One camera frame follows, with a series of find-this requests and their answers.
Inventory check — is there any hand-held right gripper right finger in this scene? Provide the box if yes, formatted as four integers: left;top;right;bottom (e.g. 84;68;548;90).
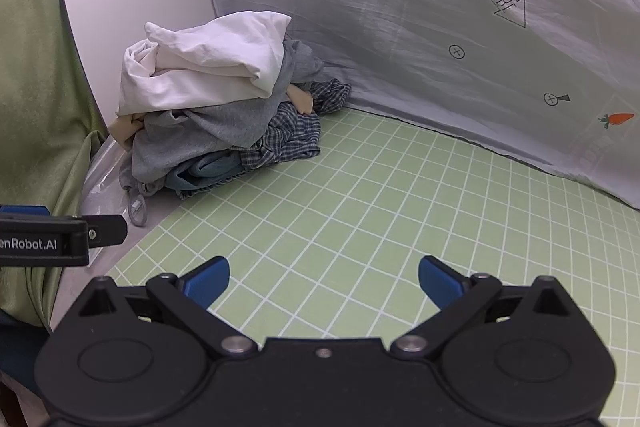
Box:
389;255;576;361

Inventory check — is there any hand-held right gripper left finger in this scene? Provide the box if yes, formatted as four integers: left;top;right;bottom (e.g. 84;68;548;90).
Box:
75;256;261;361

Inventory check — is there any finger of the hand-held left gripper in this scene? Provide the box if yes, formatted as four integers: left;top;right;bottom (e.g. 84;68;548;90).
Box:
84;214;128;249
0;204;51;218

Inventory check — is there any white shirt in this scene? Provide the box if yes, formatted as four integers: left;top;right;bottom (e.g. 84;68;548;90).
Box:
116;11;293;118

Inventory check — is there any clear plastic film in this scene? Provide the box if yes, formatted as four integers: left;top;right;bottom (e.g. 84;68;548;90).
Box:
79;136;132;220

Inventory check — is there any beige garment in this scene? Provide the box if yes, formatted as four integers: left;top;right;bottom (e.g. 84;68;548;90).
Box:
108;85;315;152

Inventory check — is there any green curtain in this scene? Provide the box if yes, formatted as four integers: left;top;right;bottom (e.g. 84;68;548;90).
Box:
0;0;109;329

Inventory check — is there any dark blue cloth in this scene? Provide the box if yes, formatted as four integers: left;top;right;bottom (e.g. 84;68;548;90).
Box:
0;307;52;400

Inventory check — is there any blue denim garment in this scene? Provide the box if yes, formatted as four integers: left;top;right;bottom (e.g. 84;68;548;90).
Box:
165;154;247;196

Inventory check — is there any green grid mat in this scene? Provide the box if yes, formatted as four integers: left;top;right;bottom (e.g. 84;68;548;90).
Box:
112;106;640;427

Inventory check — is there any grey garment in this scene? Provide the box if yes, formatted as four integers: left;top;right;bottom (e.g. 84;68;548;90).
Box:
119;36;327;228

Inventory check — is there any blue plaid shirt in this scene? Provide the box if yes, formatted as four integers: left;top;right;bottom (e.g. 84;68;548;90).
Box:
177;78;352;200

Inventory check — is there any grey carrot print sheet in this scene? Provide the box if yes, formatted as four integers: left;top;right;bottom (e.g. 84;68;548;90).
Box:
192;0;640;210

